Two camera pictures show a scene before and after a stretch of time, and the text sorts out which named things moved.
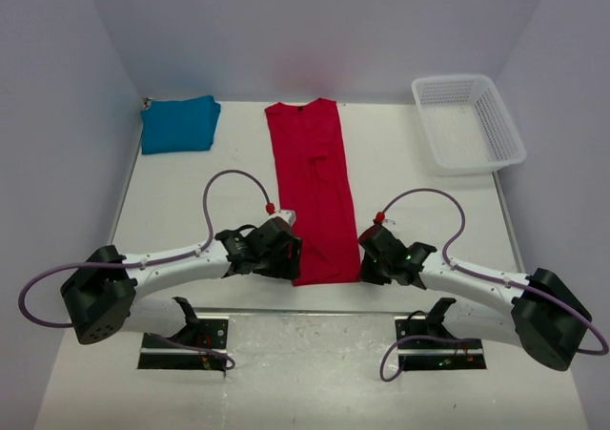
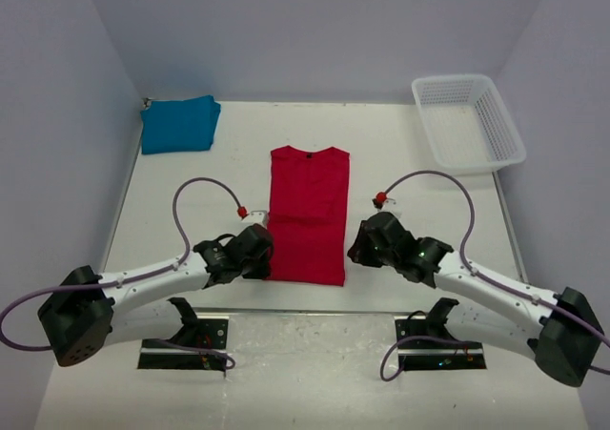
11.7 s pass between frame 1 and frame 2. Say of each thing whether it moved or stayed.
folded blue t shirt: stayed
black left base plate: stayed
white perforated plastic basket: stayed
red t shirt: moved
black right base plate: stayed
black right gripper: moved
